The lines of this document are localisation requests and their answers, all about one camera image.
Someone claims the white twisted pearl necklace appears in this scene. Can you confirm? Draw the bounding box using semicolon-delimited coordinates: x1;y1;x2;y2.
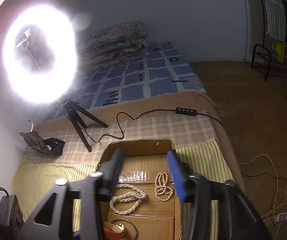
109;183;147;215

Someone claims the small pearl bead necklace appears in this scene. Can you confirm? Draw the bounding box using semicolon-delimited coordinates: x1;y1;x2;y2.
154;172;174;202

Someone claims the cardboard box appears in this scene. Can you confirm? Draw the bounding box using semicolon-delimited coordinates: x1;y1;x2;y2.
99;140;182;239

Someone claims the black snack bag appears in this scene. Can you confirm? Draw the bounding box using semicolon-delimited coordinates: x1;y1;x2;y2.
19;131;65;157

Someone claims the yellow striped cloth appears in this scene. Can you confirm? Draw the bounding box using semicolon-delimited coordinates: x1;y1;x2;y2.
12;137;234;233

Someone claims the black mini tripod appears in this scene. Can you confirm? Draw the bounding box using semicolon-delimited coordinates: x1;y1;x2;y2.
53;96;108;152

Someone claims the plaid beige blanket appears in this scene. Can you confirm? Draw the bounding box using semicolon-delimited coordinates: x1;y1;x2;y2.
24;92;245;189

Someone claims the blue patterned bedsheet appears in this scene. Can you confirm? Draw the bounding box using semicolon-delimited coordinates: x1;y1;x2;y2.
67;42;206;111

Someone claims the folded floral quilt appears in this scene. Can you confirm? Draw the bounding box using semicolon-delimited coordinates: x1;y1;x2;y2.
78;21;148;68

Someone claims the phone holder clamp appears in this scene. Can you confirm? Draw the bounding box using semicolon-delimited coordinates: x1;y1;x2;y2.
15;28;45;74

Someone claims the black clothes rack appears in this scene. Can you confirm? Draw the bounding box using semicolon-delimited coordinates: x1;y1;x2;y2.
251;0;287;80

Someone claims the yellow box on rack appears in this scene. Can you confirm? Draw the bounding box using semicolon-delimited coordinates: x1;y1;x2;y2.
275;41;287;64

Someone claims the white knit garment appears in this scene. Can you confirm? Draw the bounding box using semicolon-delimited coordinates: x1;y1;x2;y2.
264;0;286;43

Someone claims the black bangle ring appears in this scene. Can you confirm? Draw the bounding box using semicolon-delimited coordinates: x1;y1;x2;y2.
109;218;139;240

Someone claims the black power cable with remote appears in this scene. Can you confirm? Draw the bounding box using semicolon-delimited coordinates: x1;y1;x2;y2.
81;106;225;144

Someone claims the white ring light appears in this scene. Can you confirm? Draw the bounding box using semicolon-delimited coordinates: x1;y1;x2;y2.
2;4;77;104

